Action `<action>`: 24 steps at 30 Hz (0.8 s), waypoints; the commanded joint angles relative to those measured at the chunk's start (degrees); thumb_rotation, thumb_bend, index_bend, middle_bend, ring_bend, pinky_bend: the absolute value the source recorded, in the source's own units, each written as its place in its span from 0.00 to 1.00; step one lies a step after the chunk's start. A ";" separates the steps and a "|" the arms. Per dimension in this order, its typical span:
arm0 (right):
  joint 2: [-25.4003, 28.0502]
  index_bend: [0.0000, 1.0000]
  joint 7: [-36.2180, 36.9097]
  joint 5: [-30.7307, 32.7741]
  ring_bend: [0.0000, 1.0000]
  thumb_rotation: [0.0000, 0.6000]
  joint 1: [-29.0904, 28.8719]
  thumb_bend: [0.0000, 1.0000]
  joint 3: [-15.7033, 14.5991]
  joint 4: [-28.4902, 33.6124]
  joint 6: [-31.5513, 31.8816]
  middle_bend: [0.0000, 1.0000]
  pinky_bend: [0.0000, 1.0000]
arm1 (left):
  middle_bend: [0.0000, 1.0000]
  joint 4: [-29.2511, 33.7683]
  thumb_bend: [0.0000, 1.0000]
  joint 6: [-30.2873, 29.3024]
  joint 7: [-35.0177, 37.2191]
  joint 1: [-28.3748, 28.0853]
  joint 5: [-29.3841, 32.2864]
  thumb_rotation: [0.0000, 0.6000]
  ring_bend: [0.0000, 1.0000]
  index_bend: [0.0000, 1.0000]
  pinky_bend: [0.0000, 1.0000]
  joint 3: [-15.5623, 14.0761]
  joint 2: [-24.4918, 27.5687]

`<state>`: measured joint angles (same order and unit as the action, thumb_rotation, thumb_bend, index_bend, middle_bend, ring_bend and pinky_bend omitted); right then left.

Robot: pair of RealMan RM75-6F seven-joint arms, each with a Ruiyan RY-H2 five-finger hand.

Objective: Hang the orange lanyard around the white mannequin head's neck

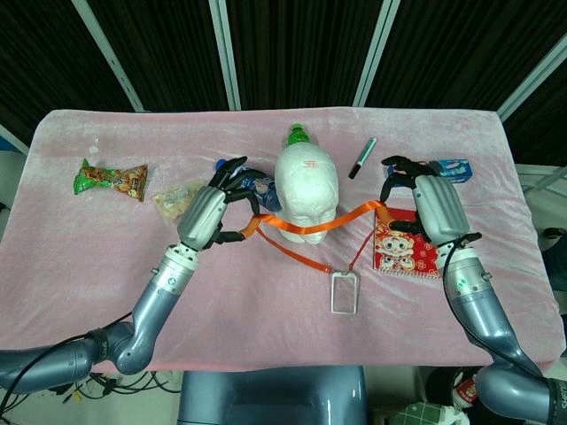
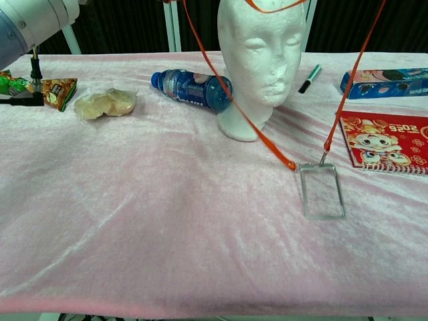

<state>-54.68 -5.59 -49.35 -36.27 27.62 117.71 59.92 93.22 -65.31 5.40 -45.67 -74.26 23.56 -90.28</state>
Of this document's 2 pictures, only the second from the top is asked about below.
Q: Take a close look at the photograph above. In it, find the clear badge holder frame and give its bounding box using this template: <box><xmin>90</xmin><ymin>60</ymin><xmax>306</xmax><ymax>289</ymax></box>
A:
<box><xmin>298</xmin><ymin>152</ymin><xmax>346</xmax><ymax>221</ymax></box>

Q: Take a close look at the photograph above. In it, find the orange lanyard strap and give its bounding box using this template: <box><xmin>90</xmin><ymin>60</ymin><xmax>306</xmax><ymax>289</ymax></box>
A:
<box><xmin>182</xmin><ymin>0</ymin><xmax>388</xmax><ymax>171</ymax></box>

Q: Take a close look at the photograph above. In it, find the white foam mannequin head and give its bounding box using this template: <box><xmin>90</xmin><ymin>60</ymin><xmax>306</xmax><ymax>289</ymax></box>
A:
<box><xmin>216</xmin><ymin>0</ymin><xmax>307</xmax><ymax>142</ymax></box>

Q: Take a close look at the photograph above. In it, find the blue drink bottle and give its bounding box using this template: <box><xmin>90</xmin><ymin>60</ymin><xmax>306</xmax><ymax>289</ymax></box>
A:
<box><xmin>150</xmin><ymin>69</ymin><xmax>234</xmax><ymax>113</ymax></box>

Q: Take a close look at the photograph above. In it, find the pink velvet tablecloth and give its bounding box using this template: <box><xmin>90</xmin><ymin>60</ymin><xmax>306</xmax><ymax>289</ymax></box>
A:
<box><xmin>0</xmin><ymin>51</ymin><xmax>428</xmax><ymax>318</ymax></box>

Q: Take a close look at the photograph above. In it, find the clear plastic snack bag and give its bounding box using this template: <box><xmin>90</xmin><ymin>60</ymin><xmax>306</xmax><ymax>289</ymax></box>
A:
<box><xmin>73</xmin><ymin>87</ymin><xmax>139</xmax><ymax>120</ymax></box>

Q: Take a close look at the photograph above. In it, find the green black marker pen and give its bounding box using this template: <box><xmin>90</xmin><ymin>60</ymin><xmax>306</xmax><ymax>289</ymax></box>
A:
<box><xmin>298</xmin><ymin>64</ymin><xmax>322</xmax><ymax>94</ymax></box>

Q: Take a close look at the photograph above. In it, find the red spiral notebook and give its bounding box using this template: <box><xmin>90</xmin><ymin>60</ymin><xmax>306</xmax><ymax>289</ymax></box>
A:
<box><xmin>336</xmin><ymin>110</ymin><xmax>428</xmax><ymax>177</ymax></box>

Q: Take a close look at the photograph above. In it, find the green orange snack bag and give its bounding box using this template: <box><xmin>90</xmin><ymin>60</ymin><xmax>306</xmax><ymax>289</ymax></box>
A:
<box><xmin>0</xmin><ymin>70</ymin><xmax>78</xmax><ymax>113</ymax></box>

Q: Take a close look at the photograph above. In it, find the blue cookie box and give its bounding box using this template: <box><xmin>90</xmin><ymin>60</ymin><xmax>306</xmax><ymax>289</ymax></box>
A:
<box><xmin>340</xmin><ymin>68</ymin><xmax>428</xmax><ymax>100</ymax></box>

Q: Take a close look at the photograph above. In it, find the white partition post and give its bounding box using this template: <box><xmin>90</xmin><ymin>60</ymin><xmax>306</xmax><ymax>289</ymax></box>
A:
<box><xmin>302</xmin><ymin>0</ymin><xmax>318</xmax><ymax>53</ymax></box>
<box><xmin>62</xmin><ymin>25</ymin><xmax>82</xmax><ymax>56</ymax></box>
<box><xmin>163</xmin><ymin>0</ymin><xmax>183</xmax><ymax>53</ymax></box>

